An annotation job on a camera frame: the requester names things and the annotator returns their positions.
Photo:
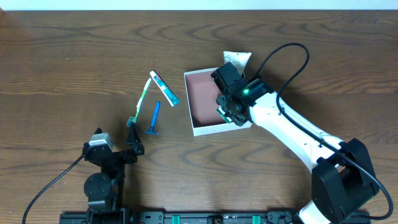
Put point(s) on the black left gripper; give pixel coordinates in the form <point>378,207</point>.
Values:
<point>121,155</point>

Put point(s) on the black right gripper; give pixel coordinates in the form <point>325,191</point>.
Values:
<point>224,111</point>

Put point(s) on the small green white box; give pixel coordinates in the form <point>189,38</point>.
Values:
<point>222,114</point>

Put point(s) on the white lotion tube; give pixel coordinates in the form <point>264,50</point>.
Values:
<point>238,59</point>

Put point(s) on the green white toothbrush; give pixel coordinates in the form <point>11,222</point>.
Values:
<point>133,119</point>

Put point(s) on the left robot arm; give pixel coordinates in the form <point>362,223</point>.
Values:
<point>104,189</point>

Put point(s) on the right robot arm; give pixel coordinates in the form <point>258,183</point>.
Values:
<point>341,171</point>

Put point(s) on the blue disposable razor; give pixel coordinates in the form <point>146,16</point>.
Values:
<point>154,119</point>

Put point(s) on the white cardboard box pink interior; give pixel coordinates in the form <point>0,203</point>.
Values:
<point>202,93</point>

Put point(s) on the green white toothpaste tube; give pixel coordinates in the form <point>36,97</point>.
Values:
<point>167,92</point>

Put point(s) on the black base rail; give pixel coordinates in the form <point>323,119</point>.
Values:
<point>275,217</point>

